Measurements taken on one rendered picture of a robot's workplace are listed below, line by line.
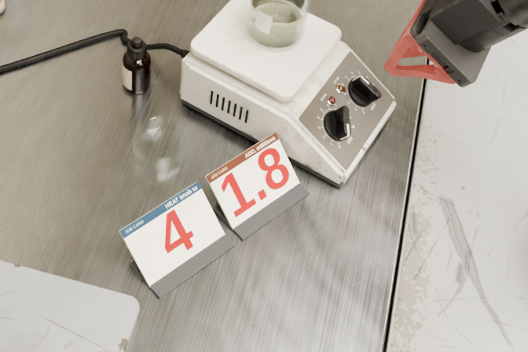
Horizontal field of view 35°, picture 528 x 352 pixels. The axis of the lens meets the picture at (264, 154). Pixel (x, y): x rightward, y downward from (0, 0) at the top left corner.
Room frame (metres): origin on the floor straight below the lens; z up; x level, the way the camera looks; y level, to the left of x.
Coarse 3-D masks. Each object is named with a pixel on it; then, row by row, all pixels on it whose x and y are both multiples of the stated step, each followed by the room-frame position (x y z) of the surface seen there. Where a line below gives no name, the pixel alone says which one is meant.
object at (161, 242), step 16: (176, 208) 0.42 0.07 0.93; (192, 208) 0.43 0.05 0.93; (208, 208) 0.44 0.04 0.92; (160, 224) 0.41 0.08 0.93; (176, 224) 0.41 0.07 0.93; (192, 224) 0.42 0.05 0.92; (208, 224) 0.43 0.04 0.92; (128, 240) 0.38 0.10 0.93; (144, 240) 0.39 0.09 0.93; (160, 240) 0.39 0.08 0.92; (176, 240) 0.40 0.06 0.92; (192, 240) 0.41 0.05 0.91; (144, 256) 0.38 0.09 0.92; (160, 256) 0.38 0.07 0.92; (176, 256) 0.39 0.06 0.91
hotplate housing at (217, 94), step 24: (336, 48) 0.64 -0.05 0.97; (192, 72) 0.57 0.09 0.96; (216, 72) 0.57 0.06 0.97; (192, 96) 0.57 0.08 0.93; (216, 96) 0.56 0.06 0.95; (240, 96) 0.55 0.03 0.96; (264, 96) 0.55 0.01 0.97; (312, 96) 0.57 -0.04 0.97; (216, 120) 0.56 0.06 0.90; (240, 120) 0.55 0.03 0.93; (264, 120) 0.54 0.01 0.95; (288, 120) 0.53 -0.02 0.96; (384, 120) 0.59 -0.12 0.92; (288, 144) 0.53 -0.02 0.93; (312, 144) 0.52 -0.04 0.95; (312, 168) 0.52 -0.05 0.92; (336, 168) 0.51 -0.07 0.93
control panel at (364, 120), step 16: (352, 64) 0.63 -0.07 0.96; (336, 80) 0.60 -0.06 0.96; (368, 80) 0.62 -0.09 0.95; (320, 96) 0.57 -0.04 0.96; (336, 96) 0.58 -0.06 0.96; (384, 96) 0.62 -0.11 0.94; (304, 112) 0.55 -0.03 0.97; (320, 112) 0.56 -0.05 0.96; (352, 112) 0.58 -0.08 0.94; (368, 112) 0.59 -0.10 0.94; (384, 112) 0.60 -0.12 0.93; (320, 128) 0.54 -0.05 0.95; (352, 128) 0.56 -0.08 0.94; (368, 128) 0.57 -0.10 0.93; (336, 144) 0.53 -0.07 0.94; (352, 144) 0.54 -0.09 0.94; (336, 160) 0.52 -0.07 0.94; (352, 160) 0.53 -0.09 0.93
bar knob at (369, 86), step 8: (352, 80) 0.61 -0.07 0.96; (360, 80) 0.60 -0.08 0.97; (352, 88) 0.60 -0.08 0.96; (360, 88) 0.60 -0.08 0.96; (368, 88) 0.60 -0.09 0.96; (376, 88) 0.60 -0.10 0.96; (352, 96) 0.59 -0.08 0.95; (360, 96) 0.60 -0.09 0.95; (368, 96) 0.60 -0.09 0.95; (376, 96) 0.59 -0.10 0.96; (360, 104) 0.59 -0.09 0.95; (368, 104) 0.59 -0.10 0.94
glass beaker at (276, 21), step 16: (256, 0) 0.60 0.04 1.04; (272, 0) 0.60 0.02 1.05; (288, 0) 0.60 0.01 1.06; (304, 0) 0.61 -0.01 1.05; (256, 16) 0.60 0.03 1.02; (272, 16) 0.59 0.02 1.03; (288, 16) 0.60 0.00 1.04; (304, 16) 0.61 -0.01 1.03; (256, 32) 0.60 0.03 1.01; (272, 32) 0.59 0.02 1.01; (288, 32) 0.60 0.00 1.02; (272, 48) 0.59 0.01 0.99; (288, 48) 0.60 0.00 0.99
